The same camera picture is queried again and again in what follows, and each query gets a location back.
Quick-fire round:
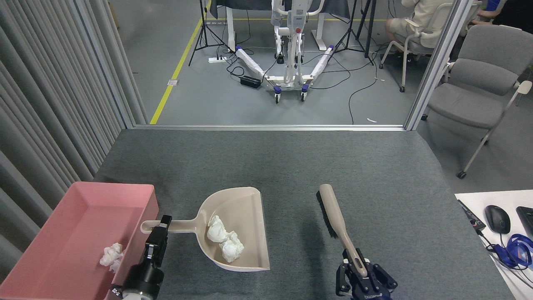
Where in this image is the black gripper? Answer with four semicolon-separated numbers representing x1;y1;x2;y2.
122;215;172;300
335;249;398;300

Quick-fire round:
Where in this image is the white paper ball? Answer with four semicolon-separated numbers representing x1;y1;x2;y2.
207;215;229;243
219;232;245;263
99;243;125;273

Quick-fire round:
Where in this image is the beige hand brush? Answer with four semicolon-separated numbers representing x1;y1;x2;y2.
316;184;369;279

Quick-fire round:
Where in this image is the beige plastic dustpan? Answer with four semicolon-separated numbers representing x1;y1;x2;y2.
140;187;270;272

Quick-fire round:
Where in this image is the pink plastic bin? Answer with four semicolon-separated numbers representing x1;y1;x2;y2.
0;182;159;300

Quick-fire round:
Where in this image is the black flat device box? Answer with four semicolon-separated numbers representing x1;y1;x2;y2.
457;200;487;233

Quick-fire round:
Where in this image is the black computer mouse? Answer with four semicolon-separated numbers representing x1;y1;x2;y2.
484;205;511;235

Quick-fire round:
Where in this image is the white side table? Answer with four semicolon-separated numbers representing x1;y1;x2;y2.
455;190;533;300

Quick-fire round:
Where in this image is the black keyboard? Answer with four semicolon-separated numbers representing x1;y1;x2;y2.
516;206;533;238

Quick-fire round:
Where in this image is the grey curtain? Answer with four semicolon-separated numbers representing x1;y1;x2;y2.
0;0;148;284

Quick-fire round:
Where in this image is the grey padded chair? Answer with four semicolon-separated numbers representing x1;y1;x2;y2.
421;25;533;180

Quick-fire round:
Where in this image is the white stand on wheels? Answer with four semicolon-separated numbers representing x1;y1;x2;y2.
235;0;336;104

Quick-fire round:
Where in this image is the black tripod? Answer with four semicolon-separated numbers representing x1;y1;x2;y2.
188;0;234;67
333;0;377;66

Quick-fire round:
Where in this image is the white desk with dark cloth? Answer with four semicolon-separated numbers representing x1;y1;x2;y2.
208;0;352;53

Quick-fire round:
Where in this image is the white office chair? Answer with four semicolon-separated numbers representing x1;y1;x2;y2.
378;2;454;92

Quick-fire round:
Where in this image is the seated person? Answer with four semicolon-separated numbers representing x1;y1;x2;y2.
385;0;446;63

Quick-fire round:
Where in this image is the person in dark top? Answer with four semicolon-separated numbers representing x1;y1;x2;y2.
471;0;533;34

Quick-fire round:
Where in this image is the thin black desk cable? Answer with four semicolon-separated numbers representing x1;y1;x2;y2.
477;229;533;289

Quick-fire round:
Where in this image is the blue cable bundle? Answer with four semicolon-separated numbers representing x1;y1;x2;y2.
493;233;533;269

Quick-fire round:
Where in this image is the silver table edge rail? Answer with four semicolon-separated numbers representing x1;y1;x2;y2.
132;124;406;132

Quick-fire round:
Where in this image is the black floor cable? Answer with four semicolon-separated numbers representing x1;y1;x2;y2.
310;54;377;125

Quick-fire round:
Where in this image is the silver post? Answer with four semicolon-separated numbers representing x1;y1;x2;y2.
404;0;475;131

